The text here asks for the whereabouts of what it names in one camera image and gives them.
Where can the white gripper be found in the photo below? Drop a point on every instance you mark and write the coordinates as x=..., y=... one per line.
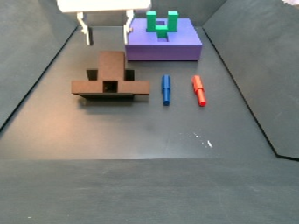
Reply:
x=103, y=5

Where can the brown T-shaped block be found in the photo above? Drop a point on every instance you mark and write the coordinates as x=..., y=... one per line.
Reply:
x=111, y=70

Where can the black angle fixture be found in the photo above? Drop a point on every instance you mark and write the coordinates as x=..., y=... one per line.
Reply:
x=111, y=94

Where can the green U-shaped block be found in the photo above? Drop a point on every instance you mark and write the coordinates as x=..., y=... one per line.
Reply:
x=162, y=29

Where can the purple base block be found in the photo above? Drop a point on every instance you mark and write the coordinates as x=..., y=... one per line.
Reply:
x=179, y=47

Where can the blue peg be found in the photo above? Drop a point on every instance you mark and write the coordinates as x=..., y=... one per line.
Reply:
x=166, y=89

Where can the red peg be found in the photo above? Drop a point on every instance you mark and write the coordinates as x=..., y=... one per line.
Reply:
x=199, y=90

